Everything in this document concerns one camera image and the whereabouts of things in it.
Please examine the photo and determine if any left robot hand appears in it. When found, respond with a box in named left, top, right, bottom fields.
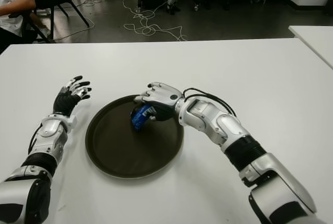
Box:
left=53, top=74, right=93, bottom=118

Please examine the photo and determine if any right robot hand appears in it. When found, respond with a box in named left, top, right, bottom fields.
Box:
left=133, top=81, right=183, bottom=122

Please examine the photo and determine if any blue Oreo packet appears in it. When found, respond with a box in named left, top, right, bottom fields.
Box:
left=130, top=104, right=156, bottom=132

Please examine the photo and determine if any round brown tray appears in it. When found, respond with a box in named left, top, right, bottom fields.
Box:
left=85, top=94, right=185, bottom=179

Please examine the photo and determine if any black chair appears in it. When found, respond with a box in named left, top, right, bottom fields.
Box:
left=24, top=0, right=91, bottom=43

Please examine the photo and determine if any white side table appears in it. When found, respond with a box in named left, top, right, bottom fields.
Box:
left=288, top=25, right=333, bottom=69

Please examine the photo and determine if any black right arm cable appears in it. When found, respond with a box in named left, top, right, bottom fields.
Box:
left=182, top=86, right=238, bottom=117

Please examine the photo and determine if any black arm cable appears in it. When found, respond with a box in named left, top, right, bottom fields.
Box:
left=28, top=126, right=43, bottom=156
left=182, top=86, right=238, bottom=117

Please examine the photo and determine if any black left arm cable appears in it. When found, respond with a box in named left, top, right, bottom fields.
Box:
left=28, top=126, right=43, bottom=156

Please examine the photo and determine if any white floor cable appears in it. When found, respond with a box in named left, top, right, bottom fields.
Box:
left=121, top=0, right=188, bottom=42

